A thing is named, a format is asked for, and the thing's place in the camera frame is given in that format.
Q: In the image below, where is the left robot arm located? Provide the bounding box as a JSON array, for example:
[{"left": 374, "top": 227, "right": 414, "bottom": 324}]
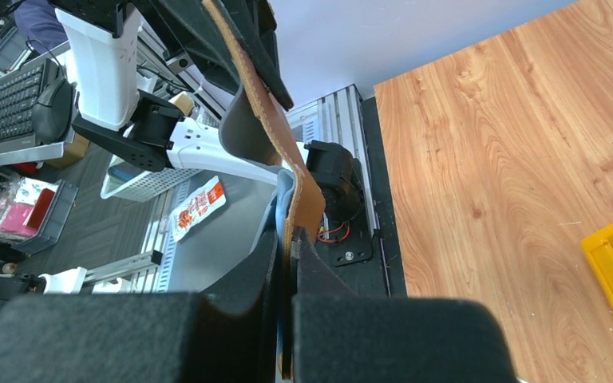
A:
[{"left": 53, "top": 1, "right": 363, "bottom": 227}]

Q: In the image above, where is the white perforated basket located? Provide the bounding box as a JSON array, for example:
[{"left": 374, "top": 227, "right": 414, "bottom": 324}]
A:
[{"left": 100, "top": 156, "right": 200, "bottom": 203}]

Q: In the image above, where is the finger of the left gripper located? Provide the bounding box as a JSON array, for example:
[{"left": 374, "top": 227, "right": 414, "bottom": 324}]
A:
[
  {"left": 221, "top": 0, "right": 294, "bottom": 111},
  {"left": 133, "top": 1, "right": 243, "bottom": 95}
]

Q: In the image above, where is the seated person in purple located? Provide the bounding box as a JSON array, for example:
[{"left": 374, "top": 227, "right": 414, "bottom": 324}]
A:
[{"left": 14, "top": 0, "right": 68, "bottom": 54}]

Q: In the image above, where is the red white snack packet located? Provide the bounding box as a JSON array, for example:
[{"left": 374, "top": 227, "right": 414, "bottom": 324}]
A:
[{"left": 169, "top": 176, "right": 227, "bottom": 243}]

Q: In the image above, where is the brown leather card holder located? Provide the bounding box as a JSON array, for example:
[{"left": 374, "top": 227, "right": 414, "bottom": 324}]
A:
[{"left": 200, "top": 0, "right": 327, "bottom": 381}]

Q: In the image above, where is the grey tray with packets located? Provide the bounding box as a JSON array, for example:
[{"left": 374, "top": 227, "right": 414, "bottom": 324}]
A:
[{"left": 0, "top": 177, "right": 78, "bottom": 257}]

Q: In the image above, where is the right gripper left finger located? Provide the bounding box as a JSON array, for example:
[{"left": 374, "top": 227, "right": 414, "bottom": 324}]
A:
[{"left": 0, "top": 229, "right": 278, "bottom": 382}]

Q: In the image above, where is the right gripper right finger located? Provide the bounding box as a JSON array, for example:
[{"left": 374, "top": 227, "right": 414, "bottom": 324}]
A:
[{"left": 291, "top": 228, "right": 517, "bottom": 382}]

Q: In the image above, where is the black computer mouse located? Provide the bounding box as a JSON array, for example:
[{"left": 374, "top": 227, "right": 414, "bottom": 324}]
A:
[{"left": 31, "top": 77, "right": 74, "bottom": 144}]

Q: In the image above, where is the black keyboard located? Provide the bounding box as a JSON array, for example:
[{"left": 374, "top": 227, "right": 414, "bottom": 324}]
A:
[{"left": 0, "top": 59, "right": 59, "bottom": 153}]

